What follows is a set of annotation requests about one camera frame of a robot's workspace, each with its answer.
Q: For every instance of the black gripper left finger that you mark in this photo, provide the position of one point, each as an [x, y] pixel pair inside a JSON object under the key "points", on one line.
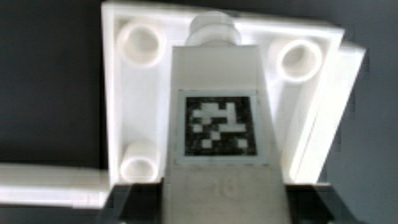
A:
{"points": [[134, 205]]}

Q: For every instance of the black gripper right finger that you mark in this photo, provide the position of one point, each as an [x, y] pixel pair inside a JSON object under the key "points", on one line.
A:
{"points": [[317, 206]]}

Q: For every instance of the white table leg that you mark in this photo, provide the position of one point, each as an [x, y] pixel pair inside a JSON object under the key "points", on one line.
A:
{"points": [[223, 182]]}

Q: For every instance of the white square tabletop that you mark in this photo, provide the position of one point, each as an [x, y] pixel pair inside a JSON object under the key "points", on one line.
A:
{"points": [[312, 63]]}

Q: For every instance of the white U-shaped obstacle fence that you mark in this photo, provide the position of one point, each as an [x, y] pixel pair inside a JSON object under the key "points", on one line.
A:
{"points": [[54, 186]]}

